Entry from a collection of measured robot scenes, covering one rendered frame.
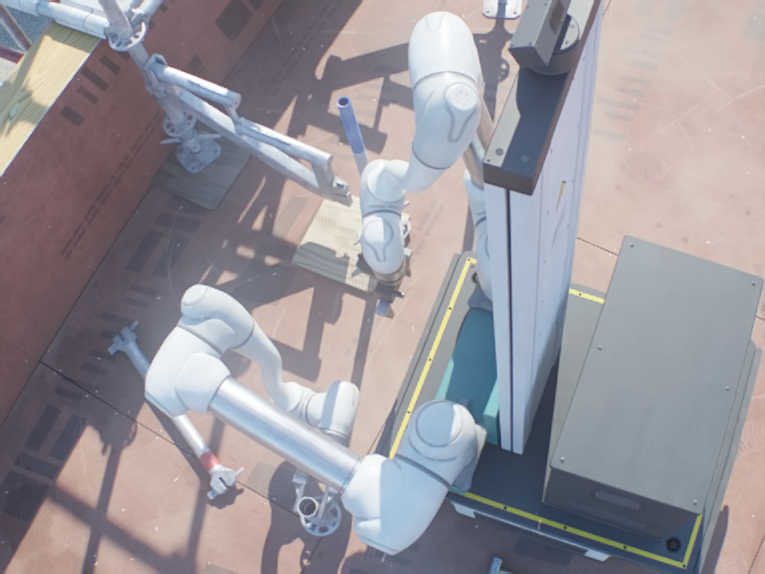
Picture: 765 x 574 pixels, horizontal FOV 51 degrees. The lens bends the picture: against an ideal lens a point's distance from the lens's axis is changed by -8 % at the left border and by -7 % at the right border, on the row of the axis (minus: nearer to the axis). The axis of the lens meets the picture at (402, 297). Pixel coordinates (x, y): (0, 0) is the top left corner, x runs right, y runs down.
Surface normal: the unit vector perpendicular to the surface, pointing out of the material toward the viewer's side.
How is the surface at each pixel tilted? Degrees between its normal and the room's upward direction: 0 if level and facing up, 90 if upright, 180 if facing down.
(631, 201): 0
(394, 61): 0
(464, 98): 23
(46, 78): 0
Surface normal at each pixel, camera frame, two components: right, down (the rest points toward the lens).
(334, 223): -0.12, -0.38
